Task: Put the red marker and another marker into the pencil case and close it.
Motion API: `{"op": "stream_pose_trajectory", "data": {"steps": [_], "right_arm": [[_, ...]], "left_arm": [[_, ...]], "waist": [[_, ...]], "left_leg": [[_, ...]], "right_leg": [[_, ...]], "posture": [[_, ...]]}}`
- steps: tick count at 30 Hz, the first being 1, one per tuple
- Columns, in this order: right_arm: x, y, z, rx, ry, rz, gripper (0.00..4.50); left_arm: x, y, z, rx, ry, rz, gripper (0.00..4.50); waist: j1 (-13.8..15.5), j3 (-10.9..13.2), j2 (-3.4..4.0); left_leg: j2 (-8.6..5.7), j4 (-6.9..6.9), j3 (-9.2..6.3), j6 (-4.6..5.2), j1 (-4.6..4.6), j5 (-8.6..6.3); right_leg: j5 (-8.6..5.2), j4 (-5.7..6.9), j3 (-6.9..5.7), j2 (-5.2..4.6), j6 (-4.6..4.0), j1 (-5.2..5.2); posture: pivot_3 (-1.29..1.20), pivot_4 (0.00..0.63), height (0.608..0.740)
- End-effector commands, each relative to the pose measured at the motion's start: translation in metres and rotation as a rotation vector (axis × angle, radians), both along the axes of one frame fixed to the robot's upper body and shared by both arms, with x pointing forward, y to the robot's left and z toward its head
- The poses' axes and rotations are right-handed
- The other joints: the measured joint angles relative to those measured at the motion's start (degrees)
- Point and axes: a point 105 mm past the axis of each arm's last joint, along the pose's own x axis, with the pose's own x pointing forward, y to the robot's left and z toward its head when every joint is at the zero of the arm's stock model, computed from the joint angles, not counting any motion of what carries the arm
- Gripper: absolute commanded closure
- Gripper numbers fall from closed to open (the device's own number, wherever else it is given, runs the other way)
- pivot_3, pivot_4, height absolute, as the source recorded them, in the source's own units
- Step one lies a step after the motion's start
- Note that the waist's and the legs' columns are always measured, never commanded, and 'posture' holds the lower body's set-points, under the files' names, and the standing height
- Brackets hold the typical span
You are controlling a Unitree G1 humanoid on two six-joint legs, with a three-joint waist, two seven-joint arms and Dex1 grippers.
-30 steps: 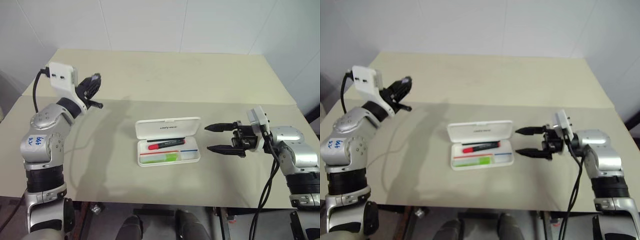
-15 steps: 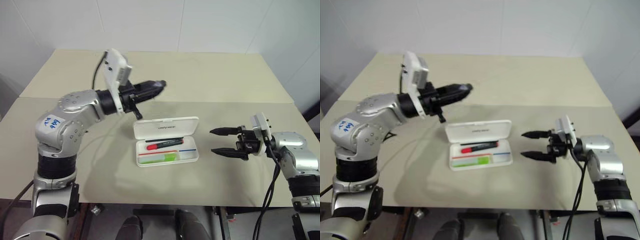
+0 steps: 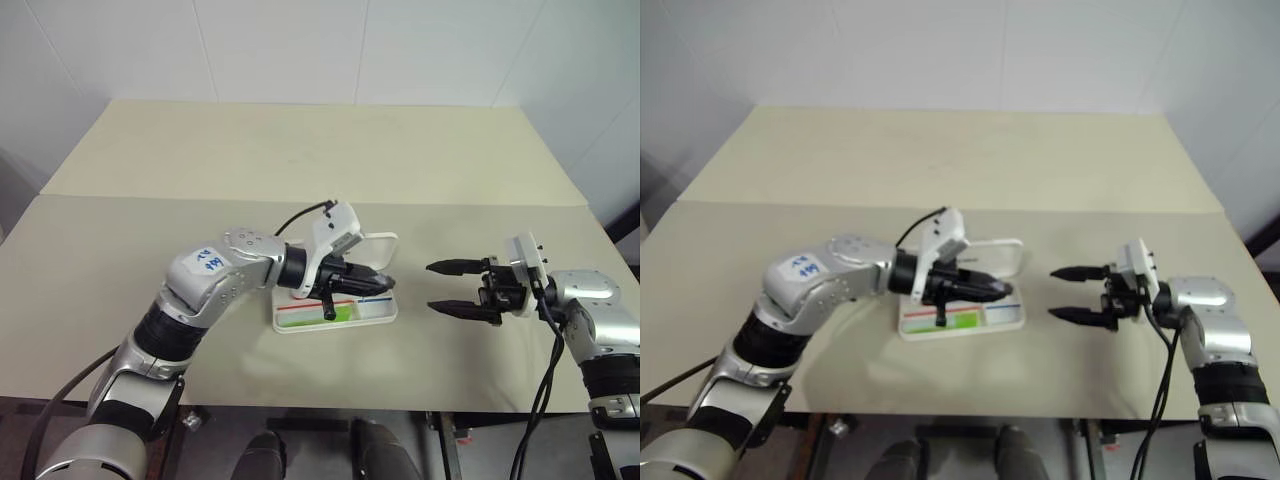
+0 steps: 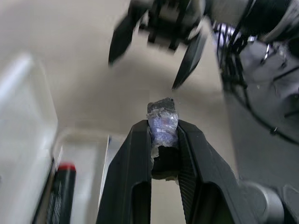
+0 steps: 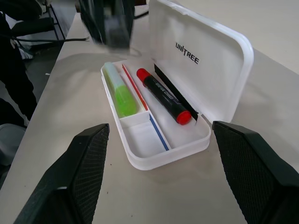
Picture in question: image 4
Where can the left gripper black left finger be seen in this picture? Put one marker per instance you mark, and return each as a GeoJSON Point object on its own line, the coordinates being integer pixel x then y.
{"type": "Point", "coordinates": [130, 177]}

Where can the silver robot torso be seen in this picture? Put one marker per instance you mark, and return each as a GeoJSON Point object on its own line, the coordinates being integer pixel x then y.
{"type": "Point", "coordinates": [264, 70]}

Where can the black marker with red cap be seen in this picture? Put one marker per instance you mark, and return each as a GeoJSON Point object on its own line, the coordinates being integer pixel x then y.
{"type": "Point", "coordinates": [63, 186]}

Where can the white pencil case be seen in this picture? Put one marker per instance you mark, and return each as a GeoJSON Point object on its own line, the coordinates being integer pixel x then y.
{"type": "Point", "coordinates": [23, 116]}

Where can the beige table cover sheet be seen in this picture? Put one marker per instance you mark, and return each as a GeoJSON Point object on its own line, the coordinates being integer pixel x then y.
{"type": "Point", "coordinates": [88, 77]}

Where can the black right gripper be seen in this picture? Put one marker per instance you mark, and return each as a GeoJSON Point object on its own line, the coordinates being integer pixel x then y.
{"type": "Point", "coordinates": [168, 25]}

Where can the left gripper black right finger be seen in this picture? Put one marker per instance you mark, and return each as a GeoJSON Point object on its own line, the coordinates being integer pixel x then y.
{"type": "Point", "coordinates": [205, 186]}

